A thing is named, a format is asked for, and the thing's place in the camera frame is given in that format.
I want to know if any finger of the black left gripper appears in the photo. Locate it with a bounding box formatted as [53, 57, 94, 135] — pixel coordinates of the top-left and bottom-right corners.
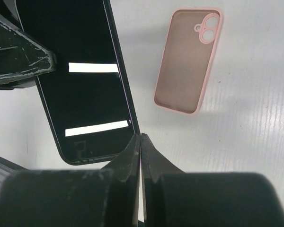
[0, 20, 56, 90]

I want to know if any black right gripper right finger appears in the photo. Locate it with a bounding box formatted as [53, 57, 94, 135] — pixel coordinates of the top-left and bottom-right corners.
[141, 133, 284, 227]

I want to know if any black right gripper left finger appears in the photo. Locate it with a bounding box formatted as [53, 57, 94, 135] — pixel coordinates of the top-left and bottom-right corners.
[0, 135, 141, 227]

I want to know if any pink silicone phone case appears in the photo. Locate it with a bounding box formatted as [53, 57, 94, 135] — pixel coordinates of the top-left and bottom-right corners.
[154, 8, 223, 114]

